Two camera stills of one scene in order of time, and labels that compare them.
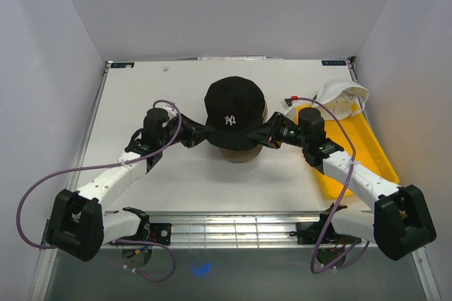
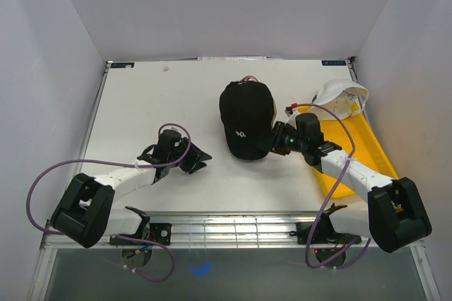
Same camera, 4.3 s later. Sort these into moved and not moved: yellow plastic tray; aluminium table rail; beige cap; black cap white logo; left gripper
Moved: black cap white logo; beige cap; left gripper
Not moved: aluminium table rail; yellow plastic tray
